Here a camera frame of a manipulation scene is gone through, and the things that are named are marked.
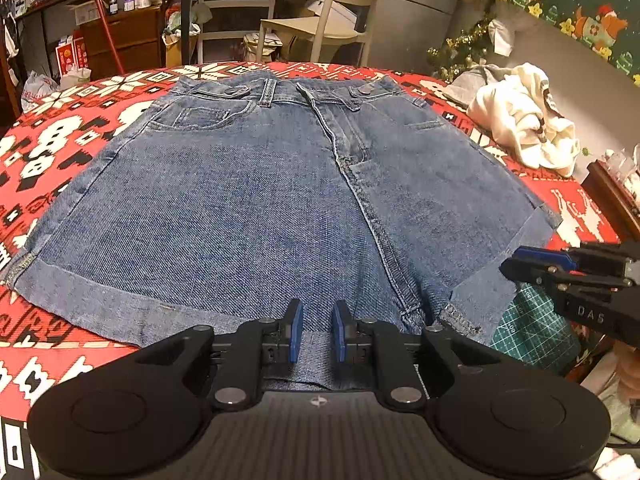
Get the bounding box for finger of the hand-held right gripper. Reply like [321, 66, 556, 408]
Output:
[515, 246, 578, 271]
[500, 259, 568, 288]

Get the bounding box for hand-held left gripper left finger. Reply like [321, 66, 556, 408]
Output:
[135, 299, 305, 411]

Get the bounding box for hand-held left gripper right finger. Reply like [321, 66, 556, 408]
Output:
[332, 300, 501, 409]

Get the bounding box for blue denim shorts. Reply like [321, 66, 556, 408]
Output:
[0, 71, 563, 393]

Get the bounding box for green cutting mat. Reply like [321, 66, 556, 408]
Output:
[490, 282, 583, 376]

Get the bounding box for dark wooden nightstand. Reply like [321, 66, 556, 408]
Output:
[580, 160, 640, 241]

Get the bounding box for white knit sweater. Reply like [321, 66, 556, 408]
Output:
[467, 62, 581, 178]

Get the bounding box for grey cloth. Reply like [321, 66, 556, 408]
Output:
[442, 65, 511, 108]

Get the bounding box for tinsel decorated small tree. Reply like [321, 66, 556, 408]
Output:
[427, 17, 496, 83]

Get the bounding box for grey refrigerator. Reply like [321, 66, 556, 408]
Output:
[370, 0, 466, 76]

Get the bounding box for red patterned blanket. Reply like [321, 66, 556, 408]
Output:
[0, 60, 626, 480]

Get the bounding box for cream plastic chair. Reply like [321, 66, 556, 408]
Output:
[256, 0, 393, 66]

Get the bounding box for white drawer unit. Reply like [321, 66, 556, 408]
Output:
[197, 0, 281, 63]

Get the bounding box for brown wooden dresser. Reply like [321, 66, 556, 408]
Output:
[80, 7, 166, 81]

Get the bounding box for white plastic bag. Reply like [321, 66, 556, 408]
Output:
[60, 67, 92, 91]

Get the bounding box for printed plastic bag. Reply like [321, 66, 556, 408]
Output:
[21, 71, 61, 111]

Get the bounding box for red printed box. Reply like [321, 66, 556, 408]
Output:
[55, 30, 90, 78]

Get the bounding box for red broom handle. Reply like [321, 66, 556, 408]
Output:
[90, 0, 126, 76]

